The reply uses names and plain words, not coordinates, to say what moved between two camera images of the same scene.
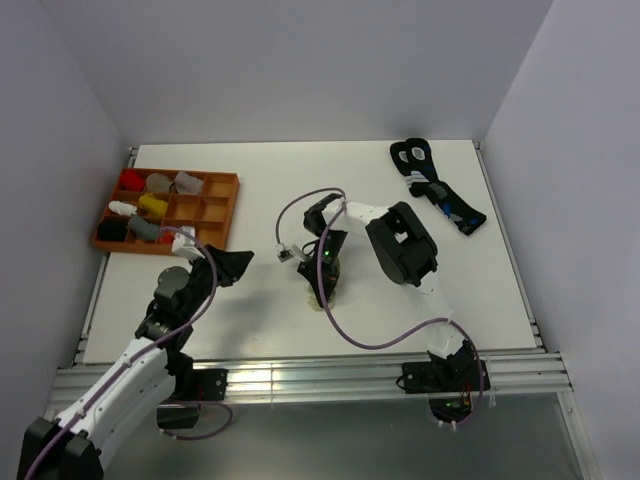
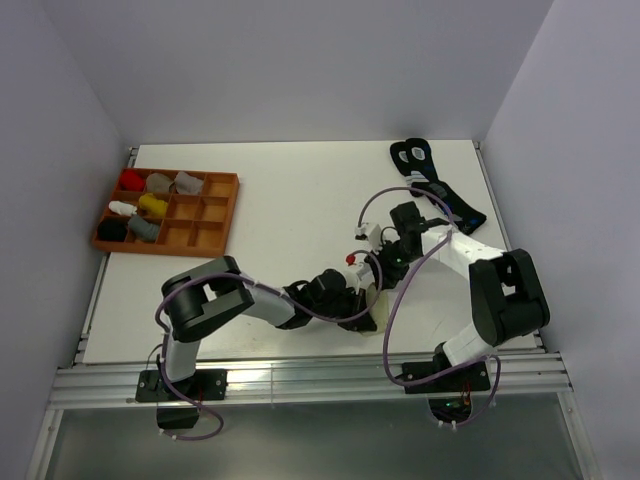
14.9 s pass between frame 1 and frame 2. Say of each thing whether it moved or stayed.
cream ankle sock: moved
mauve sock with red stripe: stayed
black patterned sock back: stayed
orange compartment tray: stayed
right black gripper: moved
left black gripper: moved
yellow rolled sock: stayed
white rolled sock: stayed
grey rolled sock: stayed
